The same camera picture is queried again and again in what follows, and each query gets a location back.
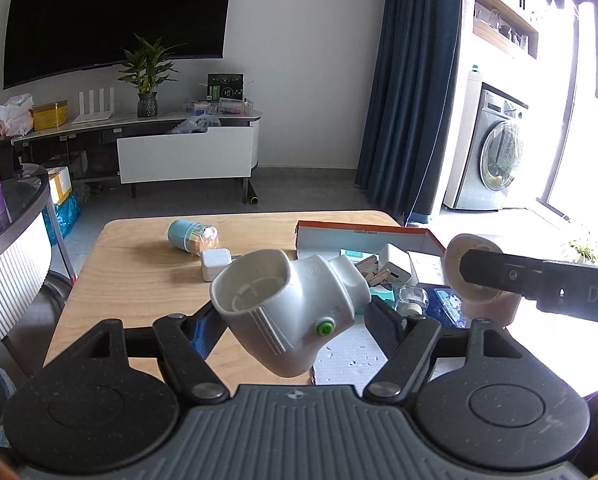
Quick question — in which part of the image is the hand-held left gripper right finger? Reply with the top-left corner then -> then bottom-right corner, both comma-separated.
364,296 -> 522,403

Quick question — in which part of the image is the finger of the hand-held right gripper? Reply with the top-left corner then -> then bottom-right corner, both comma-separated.
459,248 -> 545,301

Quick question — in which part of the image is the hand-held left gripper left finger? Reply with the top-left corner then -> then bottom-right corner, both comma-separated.
86,302 -> 230,403

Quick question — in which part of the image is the white plug-in vaporizer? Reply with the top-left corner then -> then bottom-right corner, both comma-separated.
444,233 -> 522,328

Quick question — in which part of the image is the clear liquid refill bottle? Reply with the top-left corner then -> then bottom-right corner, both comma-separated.
395,286 -> 428,317

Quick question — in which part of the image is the blue packet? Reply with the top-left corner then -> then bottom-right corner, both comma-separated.
421,287 -> 472,330

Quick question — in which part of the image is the white vaporizer with green button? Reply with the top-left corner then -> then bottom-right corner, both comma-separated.
210,249 -> 372,378

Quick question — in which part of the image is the orange-edged cardboard box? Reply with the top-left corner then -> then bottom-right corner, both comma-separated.
295,220 -> 525,386

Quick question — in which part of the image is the small green plant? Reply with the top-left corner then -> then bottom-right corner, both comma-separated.
562,237 -> 598,263

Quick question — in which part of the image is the white power adapter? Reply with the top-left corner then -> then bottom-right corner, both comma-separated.
377,243 -> 412,288

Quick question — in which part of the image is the white cube charger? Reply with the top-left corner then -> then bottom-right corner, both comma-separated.
201,248 -> 231,282

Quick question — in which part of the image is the teal toothpick holder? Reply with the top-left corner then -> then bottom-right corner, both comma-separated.
167,219 -> 218,256

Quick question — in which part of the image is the silver washing machine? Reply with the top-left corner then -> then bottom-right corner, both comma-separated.
443,82 -> 530,211

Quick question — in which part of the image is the blue plastic bag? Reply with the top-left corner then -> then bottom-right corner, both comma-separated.
41,192 -> 82,246

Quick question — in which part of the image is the white cabinet drawer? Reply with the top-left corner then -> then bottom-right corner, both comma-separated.
116,125 -> 256,186

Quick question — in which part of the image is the dark blue curtain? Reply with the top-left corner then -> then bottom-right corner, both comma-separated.
354,0 -> 464,223

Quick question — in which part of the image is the white and yellow carton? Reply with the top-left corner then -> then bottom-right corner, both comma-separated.
46,166 -> 74,206

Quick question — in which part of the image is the grey plastic bag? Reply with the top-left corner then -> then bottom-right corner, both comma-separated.
168,115 -> 223,135

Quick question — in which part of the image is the tv cabinet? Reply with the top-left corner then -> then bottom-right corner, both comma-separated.
14,109 -> 265,206

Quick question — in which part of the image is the round glass table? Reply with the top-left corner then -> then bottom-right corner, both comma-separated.
0,162 -> 54,361

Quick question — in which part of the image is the green and black box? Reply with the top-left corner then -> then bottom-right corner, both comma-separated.
207,73 -> 245,102

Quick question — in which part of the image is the white router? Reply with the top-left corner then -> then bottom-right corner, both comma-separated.
71,89 -> 118,126

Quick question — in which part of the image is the black stand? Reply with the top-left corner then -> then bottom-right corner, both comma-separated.
0,137 -> 22,177

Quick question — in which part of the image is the potted plant in dark vase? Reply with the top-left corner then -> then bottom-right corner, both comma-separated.
118,34 -> 187,119

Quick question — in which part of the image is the yellow box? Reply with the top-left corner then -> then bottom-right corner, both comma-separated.
31,101 -> 70,132

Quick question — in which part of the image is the white plastic bag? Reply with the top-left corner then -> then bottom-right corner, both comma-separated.
0,93 -> 34,137

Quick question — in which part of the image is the black television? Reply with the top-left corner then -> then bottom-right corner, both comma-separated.
3,0 -> 236,91

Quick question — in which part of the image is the wooden wall shelf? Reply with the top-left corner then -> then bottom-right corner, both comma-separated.
473,0 -> 540,61

